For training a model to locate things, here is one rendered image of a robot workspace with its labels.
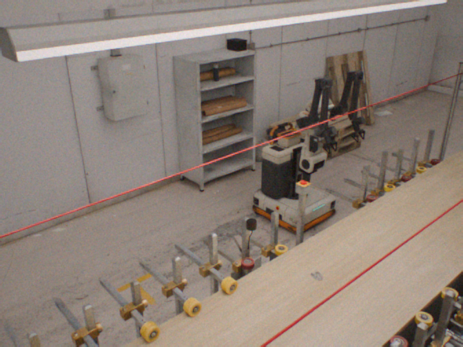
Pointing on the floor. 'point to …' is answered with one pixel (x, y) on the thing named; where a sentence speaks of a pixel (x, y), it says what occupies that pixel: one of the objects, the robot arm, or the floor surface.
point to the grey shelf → (216, 88)
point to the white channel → (25, 7)
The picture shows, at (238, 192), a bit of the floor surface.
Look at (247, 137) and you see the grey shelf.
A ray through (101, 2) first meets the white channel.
